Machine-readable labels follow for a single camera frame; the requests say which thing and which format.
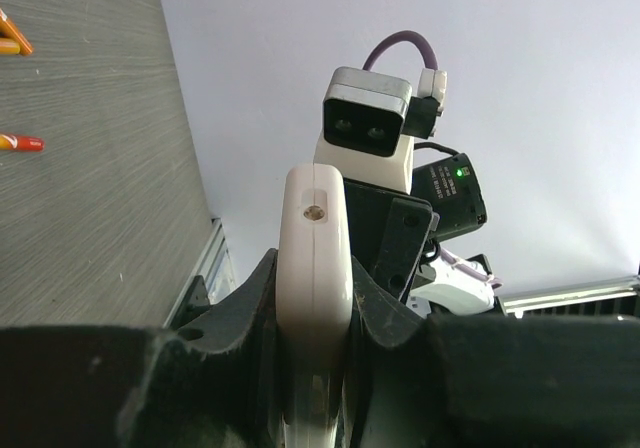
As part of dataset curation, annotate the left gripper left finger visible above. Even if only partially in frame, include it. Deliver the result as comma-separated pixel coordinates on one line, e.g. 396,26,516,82
1,250,282,447

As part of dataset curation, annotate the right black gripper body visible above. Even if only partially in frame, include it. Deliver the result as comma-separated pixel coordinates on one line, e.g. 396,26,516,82
344,179,440,301

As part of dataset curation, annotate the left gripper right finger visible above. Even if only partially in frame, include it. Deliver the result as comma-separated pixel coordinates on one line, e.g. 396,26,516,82
343,264,639,447

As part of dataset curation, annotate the white remote control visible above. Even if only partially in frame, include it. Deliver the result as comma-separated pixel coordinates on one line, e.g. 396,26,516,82
275,163,353,447

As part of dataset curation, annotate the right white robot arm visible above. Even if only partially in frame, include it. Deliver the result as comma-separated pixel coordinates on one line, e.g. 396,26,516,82
344,142,501,316

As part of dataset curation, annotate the red orange battery near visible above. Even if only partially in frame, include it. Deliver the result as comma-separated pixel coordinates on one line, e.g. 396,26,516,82
0,134,45,152

